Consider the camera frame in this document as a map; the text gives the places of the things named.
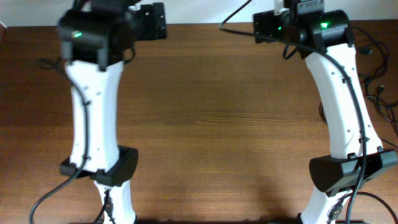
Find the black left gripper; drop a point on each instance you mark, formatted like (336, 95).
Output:
(155, 20)

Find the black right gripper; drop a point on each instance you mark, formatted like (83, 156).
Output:
(264, 25)

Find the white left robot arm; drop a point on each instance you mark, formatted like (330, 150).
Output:
(93, 44)

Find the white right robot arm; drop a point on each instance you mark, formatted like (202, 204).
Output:
(325, 40)

